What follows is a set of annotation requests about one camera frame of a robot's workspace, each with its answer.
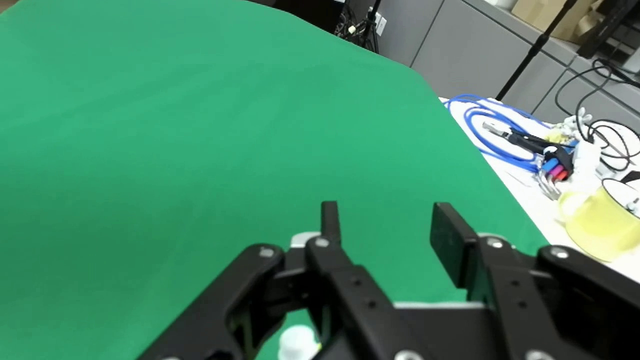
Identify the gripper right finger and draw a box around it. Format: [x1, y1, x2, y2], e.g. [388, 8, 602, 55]
[429, 202, 640, 360]

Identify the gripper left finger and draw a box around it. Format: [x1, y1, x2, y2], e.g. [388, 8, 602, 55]
[137, 201, 402, 360]

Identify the yellow mug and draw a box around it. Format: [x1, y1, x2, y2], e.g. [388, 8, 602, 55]
[556, 177, 640, 263]

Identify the white bottle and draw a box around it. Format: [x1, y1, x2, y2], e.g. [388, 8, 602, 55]
[277, 325, 322, 360]

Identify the silver fork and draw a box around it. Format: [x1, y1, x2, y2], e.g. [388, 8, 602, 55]
[536, 172, 562, 202]

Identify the black tool with silver tip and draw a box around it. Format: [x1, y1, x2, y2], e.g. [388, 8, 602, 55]
[482, 121, 576, 171]

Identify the green cloth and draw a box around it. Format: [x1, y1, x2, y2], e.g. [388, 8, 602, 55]
[0, 0, 551, 360]

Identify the black stand pole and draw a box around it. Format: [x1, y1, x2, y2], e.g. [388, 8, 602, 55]
[495, 0, 581, 102]

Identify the row of grey cabinets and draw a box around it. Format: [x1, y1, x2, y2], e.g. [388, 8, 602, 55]
[377, 0, 640, 132]

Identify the black tripod stand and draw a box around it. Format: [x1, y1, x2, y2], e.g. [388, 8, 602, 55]
[334, 0, 383, 54]

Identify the cardboard box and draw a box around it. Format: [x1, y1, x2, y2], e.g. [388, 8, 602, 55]
[510, 0, 603, 45]

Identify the coil of blue cable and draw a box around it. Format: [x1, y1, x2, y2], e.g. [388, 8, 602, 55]
[444, 94, 553, 174]

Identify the black cable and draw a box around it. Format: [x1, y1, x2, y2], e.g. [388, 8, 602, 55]
[554, 59, 640, 172]

